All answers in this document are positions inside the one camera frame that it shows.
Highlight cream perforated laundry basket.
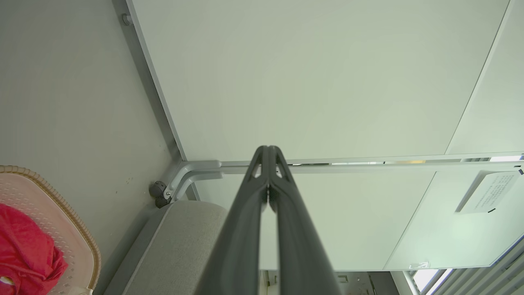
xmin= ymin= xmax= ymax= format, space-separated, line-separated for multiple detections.
xmin=0 ymin=165 xmax=102 ymax=295

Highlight grey window blinds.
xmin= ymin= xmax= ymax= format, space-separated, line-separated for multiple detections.
xmin=426 ymin=242 xmax=524 ymax=295

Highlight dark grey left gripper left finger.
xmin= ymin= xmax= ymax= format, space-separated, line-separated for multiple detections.
xmin=196 ymin=145 xmax=270 ymax=295

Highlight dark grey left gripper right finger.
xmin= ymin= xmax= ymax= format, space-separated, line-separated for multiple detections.
xmin=269 ymin=146 xmax=343 ymax=295

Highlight grey panel foot bracket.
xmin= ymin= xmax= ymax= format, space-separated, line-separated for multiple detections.
xmin=164 ymin=160 xmax=224 ymax=203

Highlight white partition panel grey frame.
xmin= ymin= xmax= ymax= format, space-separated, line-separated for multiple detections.
xmin=113 ymin=0 xmax=511 ymax=165

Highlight white paper notice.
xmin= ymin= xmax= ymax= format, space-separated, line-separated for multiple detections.
xmin=454 ymin=170 xmax=521 ymax=214

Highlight plain red garment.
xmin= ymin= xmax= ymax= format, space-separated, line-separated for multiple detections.
xmin=0 ymin=204 xmax=69 ymax=295

